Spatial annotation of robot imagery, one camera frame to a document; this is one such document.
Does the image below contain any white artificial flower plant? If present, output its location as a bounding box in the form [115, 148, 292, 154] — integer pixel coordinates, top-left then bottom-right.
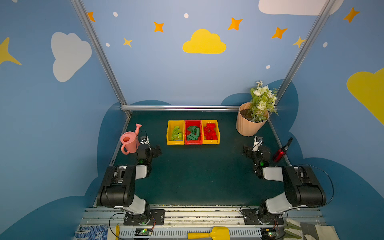
[246, 81, 278, 123]

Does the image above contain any blue white woven cloth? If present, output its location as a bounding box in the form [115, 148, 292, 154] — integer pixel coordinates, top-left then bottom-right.
[74, 225, 109, 240]

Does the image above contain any dark green lego top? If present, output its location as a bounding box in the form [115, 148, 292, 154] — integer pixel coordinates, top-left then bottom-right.
[187, 126, 197, 134]

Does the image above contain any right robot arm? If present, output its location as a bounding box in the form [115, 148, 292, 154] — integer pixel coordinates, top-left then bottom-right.
[243, 145, 327, 219]

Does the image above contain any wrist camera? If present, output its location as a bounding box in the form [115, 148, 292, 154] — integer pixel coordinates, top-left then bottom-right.
[139, 136, 150, 145]
[252, 136, 264, 152]

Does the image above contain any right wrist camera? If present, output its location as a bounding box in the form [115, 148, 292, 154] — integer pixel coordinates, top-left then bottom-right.
[252, 136, 264, 152]

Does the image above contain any right circuit board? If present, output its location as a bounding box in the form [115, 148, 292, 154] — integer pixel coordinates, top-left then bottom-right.
[261, 228, 279, 240]

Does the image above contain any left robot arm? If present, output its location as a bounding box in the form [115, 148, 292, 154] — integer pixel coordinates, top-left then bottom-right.
[97, 144, 162, 219]

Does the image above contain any grey work glove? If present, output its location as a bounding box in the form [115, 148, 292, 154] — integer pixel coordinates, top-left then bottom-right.
[283, 218, 340, 240]

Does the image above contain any beige ribbed flower pot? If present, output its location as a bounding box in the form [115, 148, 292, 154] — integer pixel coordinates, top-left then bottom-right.
[236, 103, 269, 137]

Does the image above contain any red middle bin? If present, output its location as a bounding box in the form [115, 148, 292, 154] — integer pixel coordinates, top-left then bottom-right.
[185, 120, 203, 145]

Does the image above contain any pink watering can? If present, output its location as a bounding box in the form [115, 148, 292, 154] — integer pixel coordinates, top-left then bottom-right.
[120, 124, 142, 155]

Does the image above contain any red long lego brick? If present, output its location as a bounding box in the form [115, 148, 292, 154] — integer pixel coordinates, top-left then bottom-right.
[204, 127, 211, 135]

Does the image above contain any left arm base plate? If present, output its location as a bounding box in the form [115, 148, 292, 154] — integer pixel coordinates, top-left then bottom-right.
[123, 209, 166, 226]

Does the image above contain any left yellow bin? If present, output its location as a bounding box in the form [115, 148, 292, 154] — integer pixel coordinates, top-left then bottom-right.
[167, 120, 185, 145]

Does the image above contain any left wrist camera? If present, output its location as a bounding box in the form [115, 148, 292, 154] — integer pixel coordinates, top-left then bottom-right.
[139, 136, 150, 145]

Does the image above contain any yellow toy shovel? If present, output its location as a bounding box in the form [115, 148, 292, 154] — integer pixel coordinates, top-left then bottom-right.
[187, 227, 230, 240]

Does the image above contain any yellow bin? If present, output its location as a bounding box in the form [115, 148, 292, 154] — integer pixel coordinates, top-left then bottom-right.
[167, 120, 185, 145]
[202, 120, 221, 145]

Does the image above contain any circuit board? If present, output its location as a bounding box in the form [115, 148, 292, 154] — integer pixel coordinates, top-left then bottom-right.
[135, 229, 153, 237]
[261, 228, 279, 240]

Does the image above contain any red lego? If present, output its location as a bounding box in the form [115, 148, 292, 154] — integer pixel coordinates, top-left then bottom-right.
[205, 132, 218, 141]

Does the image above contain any aluminium back rail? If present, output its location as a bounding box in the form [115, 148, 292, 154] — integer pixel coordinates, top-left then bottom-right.
[121, 105, 240, 112]

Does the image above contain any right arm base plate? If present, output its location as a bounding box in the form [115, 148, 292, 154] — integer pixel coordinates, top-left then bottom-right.
[240, 208, 285, 226]

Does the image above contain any left circuit board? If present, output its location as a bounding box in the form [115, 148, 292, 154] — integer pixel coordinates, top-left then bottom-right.
[135, 229, 153, 237]

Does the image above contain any lime long lego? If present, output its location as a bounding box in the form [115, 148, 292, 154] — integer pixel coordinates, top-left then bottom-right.
[173, 126, 182, 134]

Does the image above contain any right yellow bin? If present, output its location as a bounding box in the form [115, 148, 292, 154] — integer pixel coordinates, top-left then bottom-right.
[202, 120, 221, 145]

